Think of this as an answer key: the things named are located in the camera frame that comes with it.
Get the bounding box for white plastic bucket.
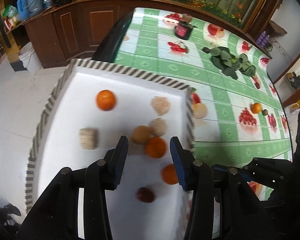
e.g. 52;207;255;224
18;42;42;75

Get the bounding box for brown round fruit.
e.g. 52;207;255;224
132;126;152;145

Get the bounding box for dark red tomato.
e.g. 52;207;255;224
136;187;155;203

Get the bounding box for pale foam chunk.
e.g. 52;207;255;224
149;118;167;137

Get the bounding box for white foam-wrapped chunk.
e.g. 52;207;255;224
151;96;171;116

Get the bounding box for brown wooden cabinet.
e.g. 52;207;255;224
23;0;259;68

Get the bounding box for white striped-rim tray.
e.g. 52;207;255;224
25;59;193;239

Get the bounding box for small brown kiwi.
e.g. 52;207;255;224
262;109;268;116

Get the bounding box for large orange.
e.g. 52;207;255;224
96;90;116;111

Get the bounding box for black chair back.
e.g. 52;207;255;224
91;12;133;63

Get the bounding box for blue plastic jug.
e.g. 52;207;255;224
17;0;30;22

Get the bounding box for purple bottles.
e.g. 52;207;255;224
256;31;269;48

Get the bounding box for green leafy vegetable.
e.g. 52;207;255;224
238;54;256;77
202;47;240;80

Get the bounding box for dark jar with cork lid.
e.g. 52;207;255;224
174;14;196;40

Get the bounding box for black shoe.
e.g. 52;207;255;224
2;203;21;216

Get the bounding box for white foam chunk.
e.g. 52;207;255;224
79;128;97;150

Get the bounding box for grey plastic jug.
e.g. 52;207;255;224
27;0;44;18

